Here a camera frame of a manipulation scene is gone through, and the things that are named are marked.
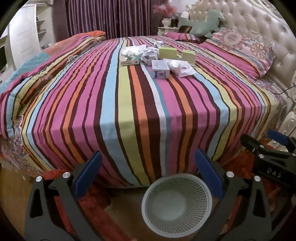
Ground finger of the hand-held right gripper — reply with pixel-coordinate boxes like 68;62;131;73
268;129;296;154
240;134;296;164

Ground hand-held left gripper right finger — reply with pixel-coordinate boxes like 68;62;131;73
194;148;272;241

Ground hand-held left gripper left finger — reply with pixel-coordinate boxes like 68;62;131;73
24;151;102;241

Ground white mesh wastebasket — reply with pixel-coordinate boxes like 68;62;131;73
142;173;213;238

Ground small green box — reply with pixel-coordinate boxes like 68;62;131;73
181;49;196;67

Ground large green box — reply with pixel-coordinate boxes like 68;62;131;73
159;46;178;60

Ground large white paper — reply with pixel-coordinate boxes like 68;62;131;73
141;47;160;64

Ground striped bedsheet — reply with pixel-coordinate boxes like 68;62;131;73
0;35;287;189

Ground floral pillow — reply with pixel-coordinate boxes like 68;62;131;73
198;28;277;78

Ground white plastic bag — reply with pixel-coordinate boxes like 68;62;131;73
163;58;197;77

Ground white box blue label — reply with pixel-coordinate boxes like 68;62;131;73
151;60;171;79

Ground cream tufted headboard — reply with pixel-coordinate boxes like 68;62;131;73
187;0;296;94

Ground green white patterned box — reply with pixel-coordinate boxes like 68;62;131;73
120;56;140;67

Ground patchwork quilt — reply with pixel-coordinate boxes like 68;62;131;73
0;31;107;99

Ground white paper packet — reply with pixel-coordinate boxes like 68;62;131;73
122;45;147;59

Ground pink striped pillow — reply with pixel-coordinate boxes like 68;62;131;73
165;31;202;44

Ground green plush toy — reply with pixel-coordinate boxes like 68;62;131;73
178;9;226;39

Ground white nightstand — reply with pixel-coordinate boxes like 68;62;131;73
157;26;180;37

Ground white cabinet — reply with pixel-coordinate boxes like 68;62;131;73
6;4;47;71

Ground purple striped curtain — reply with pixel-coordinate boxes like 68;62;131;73
64;0;152;40

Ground white vase pink flowers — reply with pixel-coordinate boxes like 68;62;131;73
152;3;178;29

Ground black cable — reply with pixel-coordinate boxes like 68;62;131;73
271;85;296;96

